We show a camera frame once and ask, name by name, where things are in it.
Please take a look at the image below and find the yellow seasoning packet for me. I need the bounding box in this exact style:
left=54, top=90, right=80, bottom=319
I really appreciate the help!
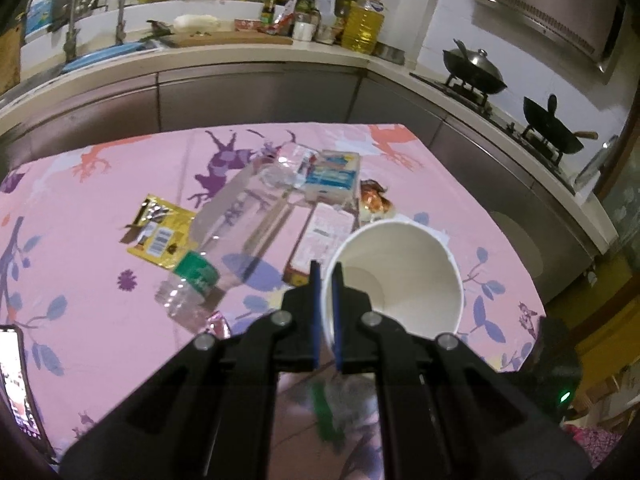
left=120, top=194, right=198, bottom=266

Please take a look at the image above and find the blue white tissue pack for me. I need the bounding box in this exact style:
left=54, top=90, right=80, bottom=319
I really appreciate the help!
left=302, top=150, right=362, bottom=206

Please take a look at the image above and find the pink printed tablecloth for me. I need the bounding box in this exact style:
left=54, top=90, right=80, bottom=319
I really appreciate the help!
left=0, top=122, right=546, bottom=461

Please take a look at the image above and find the tall steel faucet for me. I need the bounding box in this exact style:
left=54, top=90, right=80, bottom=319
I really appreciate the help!
left=80, top=0, right=126, bottom=46
left=27, top=0, right=81, bottom=63

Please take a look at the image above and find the black wok with steel lid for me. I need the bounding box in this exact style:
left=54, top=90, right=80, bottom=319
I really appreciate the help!
left=442, top=39, right=508, bottom=96

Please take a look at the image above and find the gas stove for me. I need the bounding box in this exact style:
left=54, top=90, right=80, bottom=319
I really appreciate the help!
left=410, top=72, right=576, bottom=186

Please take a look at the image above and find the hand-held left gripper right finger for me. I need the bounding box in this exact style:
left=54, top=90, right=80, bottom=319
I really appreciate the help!
left=332, top=261, right=596, bottom=480

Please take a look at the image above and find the white paper cup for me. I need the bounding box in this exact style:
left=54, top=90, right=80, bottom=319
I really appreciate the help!
left=320, top=218, right=465, bottom=348

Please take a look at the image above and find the flat pink carton box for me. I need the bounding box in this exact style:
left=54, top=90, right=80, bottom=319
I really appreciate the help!
left=282, top=202, right=357, bottom=288

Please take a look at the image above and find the steel range hood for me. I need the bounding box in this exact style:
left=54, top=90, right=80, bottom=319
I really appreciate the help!
left=475, top=0, right=628, bottom=81

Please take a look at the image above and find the wooden cutting board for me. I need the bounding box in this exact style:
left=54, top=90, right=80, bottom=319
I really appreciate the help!
left=160, top=30, right=293, bottom=48

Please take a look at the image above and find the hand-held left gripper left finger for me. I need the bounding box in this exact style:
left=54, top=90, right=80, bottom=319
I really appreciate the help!
left=60, top=260, right=321, bottom=480

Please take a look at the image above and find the floral patterned clothing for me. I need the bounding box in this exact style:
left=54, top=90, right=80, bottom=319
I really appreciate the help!
left=562, top=422, right=623, bottom=468

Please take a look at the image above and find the steel kitchen counter cabinet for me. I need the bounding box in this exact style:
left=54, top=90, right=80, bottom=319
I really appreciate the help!
left=0, top=52, right=601, bottom=306

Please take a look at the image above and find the orange silver snack bag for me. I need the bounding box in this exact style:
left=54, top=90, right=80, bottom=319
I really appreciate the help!
left=359, top=179, right=396, bottom=222

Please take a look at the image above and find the white plastic jug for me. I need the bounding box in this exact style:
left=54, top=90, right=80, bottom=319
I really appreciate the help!
left=315, top=0, right=337, bottom=43

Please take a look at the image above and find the large yellow oil bottle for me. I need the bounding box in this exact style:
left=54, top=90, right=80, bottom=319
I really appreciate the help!
left=342, top=0, right=386, bottom=55

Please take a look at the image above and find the blue white container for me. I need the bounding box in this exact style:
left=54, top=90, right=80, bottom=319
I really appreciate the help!
left=22, top=0, right=61, bottom=43

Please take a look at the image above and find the blue sink basin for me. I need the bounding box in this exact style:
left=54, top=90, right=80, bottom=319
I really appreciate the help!
left=60, top=42, right=161, bottom=73

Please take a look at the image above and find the black wok wooden handle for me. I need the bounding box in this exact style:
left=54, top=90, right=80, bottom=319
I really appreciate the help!
left=522, top=94, right=599, bottom=156

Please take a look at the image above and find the clear plastic bottle green label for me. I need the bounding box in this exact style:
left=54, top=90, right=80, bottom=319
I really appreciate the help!
left=154, top=146, right=321, bottom=333

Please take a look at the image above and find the smartphone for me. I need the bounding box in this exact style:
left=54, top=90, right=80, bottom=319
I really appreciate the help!
left=0, top=325, right=51, bottom=456

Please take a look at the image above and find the small shiny foil wrapper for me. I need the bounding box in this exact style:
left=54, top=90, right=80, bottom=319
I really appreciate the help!
left=207, top=310, right=232, bottom=337

